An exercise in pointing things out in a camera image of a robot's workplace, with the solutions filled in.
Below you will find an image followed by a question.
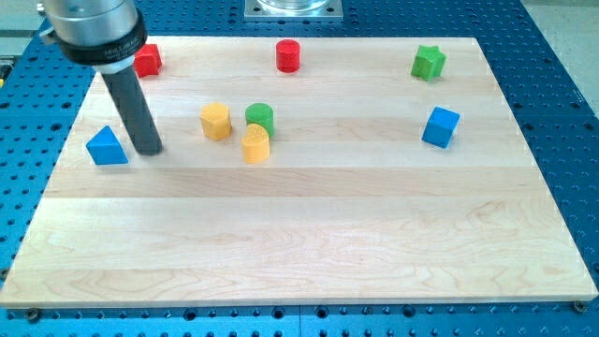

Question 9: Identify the red star block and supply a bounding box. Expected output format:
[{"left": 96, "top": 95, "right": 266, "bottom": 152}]
[{"left": 133, "top": 44, "right": 162, "bottom": 78}]

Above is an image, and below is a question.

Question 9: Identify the blue cube block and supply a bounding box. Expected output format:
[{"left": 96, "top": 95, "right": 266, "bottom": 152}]
[{"left": 421, "top": 107, "right": 460, "bottom": 149}]

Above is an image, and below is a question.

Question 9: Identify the green cylinder block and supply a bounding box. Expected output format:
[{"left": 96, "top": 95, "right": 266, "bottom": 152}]
[{"left": 245, "top": 103, "right": 275, "bottom": 138}]

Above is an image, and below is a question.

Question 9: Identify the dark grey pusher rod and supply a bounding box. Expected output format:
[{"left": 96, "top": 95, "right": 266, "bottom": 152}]
[{"left": 102, "top": 66, "right": 163, "bottom": 155}]

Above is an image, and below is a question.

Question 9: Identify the yellow hexagon block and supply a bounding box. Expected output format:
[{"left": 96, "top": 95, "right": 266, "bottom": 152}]
[{"left": 200, "top": 102, "right": 232, "bottom": 140}]

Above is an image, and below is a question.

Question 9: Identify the blue triangle block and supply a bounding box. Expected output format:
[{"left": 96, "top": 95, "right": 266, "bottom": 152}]
[{"left": 86, "top": 126, "right": 128, "bottom": 166}]

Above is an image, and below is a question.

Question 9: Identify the green star block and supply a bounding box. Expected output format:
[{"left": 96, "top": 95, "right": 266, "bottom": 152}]
[{"left": 411, "top": 45, "right": 446, "bottom": 81}]

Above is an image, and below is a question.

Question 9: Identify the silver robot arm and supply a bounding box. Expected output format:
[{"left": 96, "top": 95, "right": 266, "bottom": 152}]
[{"left": 37, "top": 0, "right": 148, "bottom": 75}]

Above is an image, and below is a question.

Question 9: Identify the red cylinder block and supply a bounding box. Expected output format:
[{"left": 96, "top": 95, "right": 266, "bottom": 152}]
[{"left": 275, "top": 39, "right": 300, "bottom": 73}]

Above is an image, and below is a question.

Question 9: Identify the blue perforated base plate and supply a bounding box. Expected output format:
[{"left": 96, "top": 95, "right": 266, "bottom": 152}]
[{"left": 1, "top": 0, "right": 598, "bottom": 336}]

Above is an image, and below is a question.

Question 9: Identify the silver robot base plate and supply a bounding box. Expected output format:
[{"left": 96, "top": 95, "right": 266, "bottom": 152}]
[{"left": 243, "top": 0, "right": 343, "bottom": 22}]

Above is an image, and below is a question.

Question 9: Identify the wooden board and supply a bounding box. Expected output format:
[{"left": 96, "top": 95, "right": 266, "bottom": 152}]
[{"left": 1, "top": 37, "right": 598, "bottom": 308}]

